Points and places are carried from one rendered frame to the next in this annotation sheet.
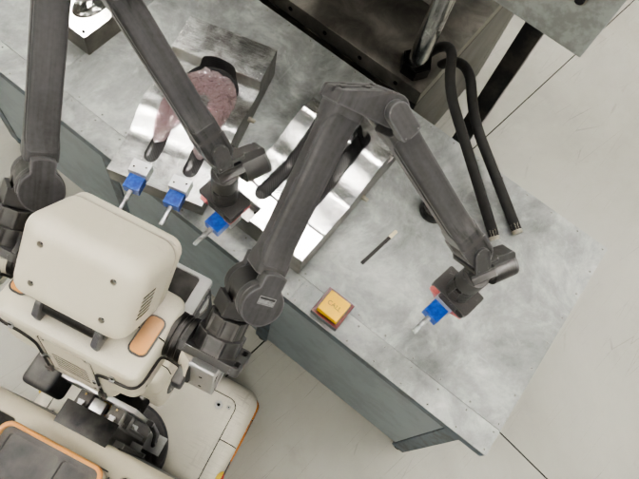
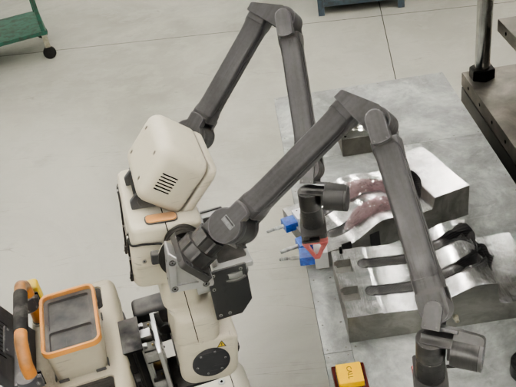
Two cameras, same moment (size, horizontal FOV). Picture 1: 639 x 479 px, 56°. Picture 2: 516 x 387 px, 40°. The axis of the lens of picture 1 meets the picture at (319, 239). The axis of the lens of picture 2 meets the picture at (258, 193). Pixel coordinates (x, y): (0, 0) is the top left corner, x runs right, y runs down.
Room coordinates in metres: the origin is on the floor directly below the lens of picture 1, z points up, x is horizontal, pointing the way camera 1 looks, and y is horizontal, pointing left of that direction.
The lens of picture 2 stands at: (-0.01, -1.13, 2.19)
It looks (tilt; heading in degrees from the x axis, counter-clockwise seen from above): 35 degrees down; 72
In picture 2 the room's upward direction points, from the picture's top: 9 degrees counter-clockwise
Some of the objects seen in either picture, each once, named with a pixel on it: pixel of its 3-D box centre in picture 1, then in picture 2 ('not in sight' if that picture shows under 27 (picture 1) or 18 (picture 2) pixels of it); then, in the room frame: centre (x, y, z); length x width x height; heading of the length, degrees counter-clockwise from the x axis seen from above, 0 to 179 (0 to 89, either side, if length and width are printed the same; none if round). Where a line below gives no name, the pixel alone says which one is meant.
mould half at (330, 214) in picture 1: (320, 167); (433, 274); (0.81, 0.06, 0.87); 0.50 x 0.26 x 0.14; 161
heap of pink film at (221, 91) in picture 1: (197, 105); (372, 194); (0.85, 0.42, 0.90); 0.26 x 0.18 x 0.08; 178
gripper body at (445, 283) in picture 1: (461, 287); (430, 368); (0.54, -0.33, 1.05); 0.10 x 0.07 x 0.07; 61
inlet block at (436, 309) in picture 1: (432, 315); not in sight; (0.51, -0.31, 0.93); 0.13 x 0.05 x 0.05; 151
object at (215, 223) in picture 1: (214, 226); (303, 256); (0.53, 0.24, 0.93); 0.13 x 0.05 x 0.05; 157
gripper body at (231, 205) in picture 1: (224, 191); (312, 217); (0.56, 0.23, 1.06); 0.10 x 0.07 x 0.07; 67
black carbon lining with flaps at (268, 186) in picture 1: (316, 160); (426, 259); (0.80, 0.08, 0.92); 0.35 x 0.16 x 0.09; 161
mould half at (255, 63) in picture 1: (196, 112); (373, 204); (0.85, 0.43, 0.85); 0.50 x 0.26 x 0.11; 178
